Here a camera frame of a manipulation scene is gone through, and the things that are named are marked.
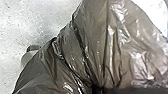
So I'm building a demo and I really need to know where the black plastic trash bag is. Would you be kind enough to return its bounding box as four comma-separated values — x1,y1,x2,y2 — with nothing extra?
11,0,168,94

